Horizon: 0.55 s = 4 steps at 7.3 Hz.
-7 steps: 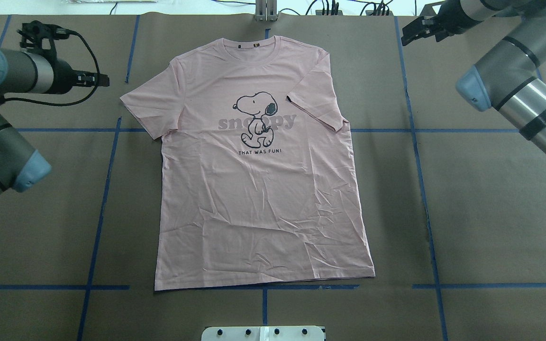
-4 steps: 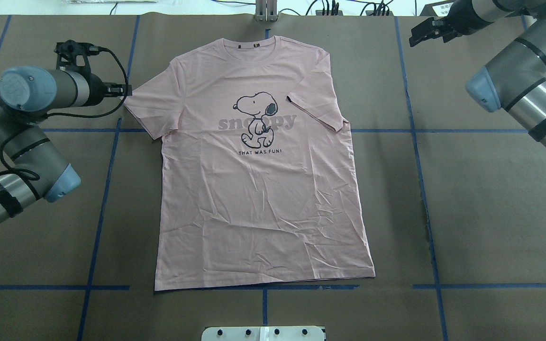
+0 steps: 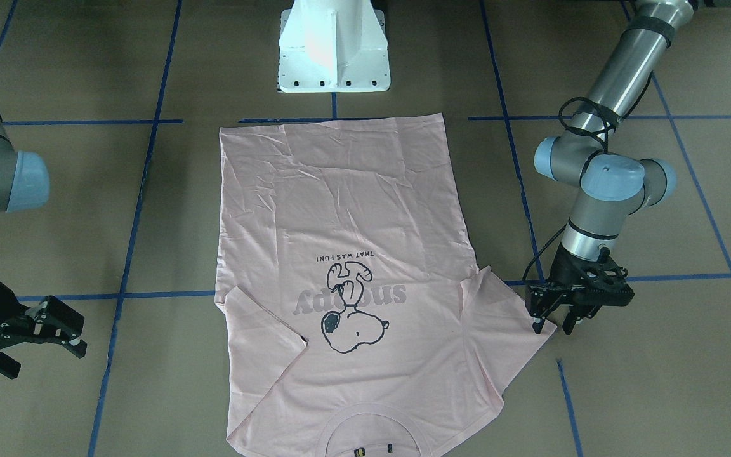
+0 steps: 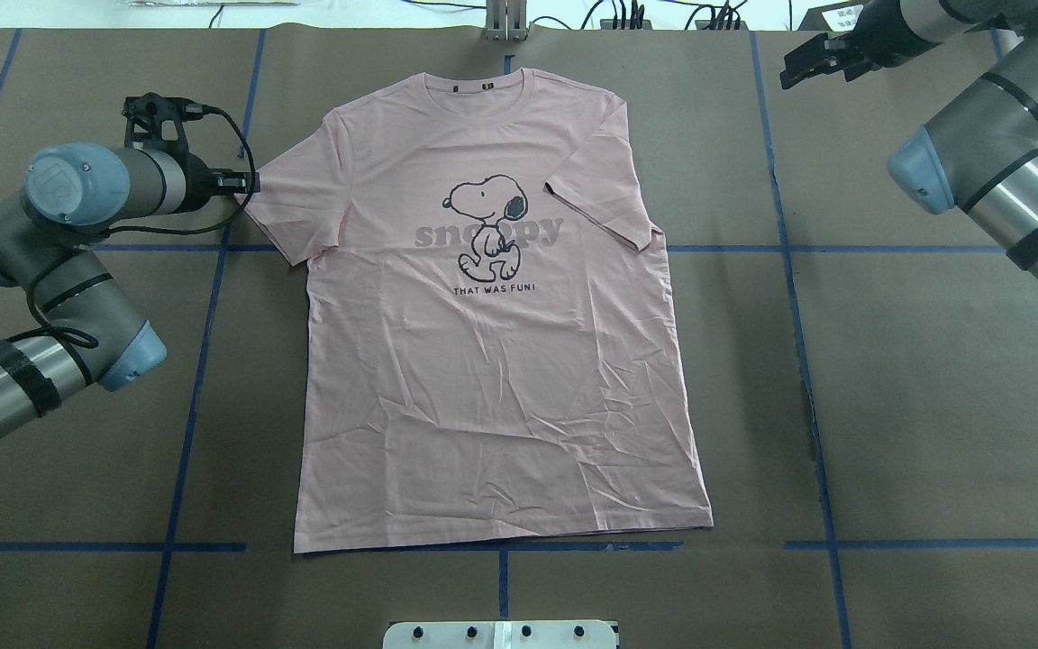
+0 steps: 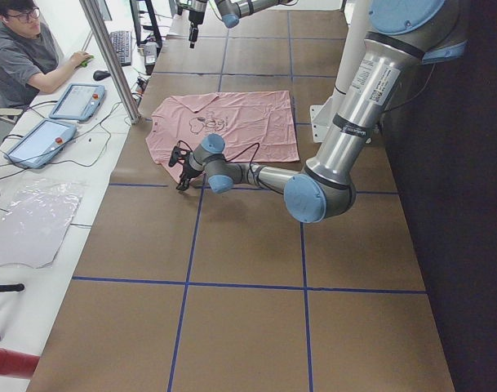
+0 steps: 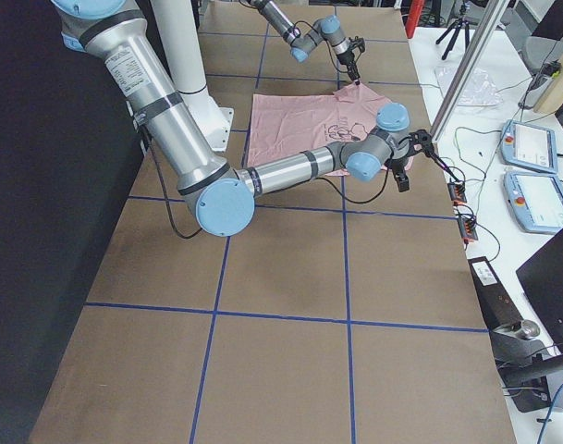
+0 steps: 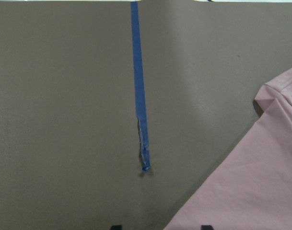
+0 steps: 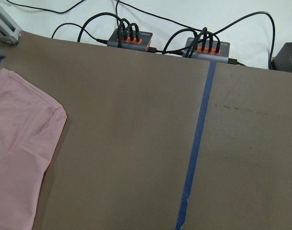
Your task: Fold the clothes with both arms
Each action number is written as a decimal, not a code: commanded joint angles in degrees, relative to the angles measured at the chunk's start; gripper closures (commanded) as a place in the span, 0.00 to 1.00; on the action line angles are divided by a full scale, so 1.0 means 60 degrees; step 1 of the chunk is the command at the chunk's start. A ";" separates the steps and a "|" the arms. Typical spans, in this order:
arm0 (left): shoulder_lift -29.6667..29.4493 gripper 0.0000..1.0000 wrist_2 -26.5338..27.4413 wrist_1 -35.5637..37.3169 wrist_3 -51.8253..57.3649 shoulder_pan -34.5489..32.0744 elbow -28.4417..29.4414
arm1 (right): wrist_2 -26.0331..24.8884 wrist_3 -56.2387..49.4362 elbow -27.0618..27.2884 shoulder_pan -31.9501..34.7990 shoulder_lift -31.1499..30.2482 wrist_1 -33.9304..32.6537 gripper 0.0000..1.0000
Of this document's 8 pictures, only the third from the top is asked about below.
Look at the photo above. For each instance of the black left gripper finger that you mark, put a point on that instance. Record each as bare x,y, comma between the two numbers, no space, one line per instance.
539,315
575,315

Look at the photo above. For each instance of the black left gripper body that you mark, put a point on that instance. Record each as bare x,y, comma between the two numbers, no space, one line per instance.
564,268

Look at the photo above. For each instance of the pink Snoopy t-shirt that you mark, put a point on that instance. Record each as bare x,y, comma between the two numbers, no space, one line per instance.
358,320

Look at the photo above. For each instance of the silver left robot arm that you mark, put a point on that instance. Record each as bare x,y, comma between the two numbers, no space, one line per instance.
612,186

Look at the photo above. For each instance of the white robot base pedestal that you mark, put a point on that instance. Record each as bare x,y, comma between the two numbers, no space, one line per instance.
333,47

